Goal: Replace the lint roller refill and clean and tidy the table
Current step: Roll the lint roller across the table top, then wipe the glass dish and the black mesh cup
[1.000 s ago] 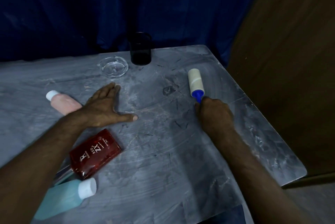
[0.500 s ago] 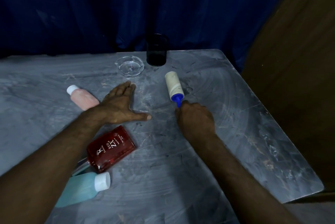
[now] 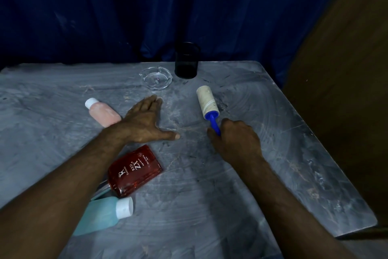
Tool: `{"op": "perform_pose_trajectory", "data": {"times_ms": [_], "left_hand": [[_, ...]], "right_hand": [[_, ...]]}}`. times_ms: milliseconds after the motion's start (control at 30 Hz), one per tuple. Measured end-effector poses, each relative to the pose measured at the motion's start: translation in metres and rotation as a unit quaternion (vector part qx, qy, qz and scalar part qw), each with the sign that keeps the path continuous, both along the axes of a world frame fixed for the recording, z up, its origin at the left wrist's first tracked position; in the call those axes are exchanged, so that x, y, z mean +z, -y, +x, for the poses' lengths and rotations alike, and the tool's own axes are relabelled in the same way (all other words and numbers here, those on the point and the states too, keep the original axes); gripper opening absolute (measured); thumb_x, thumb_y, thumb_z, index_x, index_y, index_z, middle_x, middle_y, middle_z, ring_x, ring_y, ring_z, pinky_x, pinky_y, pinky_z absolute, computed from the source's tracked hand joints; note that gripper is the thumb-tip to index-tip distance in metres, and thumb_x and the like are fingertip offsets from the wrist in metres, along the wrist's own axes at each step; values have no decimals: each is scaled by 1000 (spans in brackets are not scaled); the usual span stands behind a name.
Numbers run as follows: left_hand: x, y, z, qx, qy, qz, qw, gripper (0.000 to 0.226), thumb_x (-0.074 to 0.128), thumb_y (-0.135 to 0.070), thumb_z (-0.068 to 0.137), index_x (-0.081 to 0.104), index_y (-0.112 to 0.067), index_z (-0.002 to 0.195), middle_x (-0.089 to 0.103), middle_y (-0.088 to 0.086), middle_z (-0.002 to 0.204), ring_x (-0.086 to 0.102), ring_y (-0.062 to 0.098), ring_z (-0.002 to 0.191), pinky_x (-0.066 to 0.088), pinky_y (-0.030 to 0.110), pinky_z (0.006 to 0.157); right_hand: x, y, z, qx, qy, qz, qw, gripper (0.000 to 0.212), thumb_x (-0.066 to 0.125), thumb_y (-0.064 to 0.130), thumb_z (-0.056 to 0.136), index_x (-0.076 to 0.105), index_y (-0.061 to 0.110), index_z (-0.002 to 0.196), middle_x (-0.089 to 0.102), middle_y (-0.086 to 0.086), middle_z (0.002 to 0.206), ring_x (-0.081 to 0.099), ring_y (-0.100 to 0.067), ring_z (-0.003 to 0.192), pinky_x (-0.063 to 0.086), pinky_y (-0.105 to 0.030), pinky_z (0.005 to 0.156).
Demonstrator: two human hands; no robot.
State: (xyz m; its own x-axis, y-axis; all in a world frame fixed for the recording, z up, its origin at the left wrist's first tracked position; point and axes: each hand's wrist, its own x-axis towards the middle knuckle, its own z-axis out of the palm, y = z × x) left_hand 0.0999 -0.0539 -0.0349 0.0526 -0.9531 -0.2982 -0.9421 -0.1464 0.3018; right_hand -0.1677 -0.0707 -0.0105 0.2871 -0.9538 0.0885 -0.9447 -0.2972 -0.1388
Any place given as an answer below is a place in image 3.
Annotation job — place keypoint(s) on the person's right hand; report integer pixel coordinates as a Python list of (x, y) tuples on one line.
[(239, 143)]

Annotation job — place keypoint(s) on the person's left hand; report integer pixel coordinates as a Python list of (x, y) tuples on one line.
[(142, 125)]

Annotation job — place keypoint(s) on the pink bottle white cap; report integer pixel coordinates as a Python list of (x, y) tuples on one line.
[(104, 114)]

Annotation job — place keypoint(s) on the red perfume bottle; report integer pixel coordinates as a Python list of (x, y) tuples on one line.
[(135, 171)]

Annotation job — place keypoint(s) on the clear glass ashtray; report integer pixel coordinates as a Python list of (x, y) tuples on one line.
[(156, 78)]

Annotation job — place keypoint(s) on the white lint roll refill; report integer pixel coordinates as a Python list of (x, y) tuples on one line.
[(206, 99)]

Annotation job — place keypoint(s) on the black mesh cup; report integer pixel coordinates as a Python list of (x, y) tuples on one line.
[(187, 61)]

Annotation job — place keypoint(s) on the light blue bottle white cap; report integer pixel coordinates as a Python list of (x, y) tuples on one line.
[(100, 216)]

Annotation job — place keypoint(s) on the person's left forearm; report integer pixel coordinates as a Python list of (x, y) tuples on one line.
[(60, 195)]

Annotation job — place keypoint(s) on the person's right forearm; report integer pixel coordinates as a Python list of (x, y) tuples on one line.
[(288, 213)]

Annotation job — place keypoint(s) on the dark blue curtain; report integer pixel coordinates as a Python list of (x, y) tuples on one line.
[(151, 10)]

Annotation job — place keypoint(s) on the brown wooden panel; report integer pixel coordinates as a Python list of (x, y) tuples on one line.
[(348, 86)]

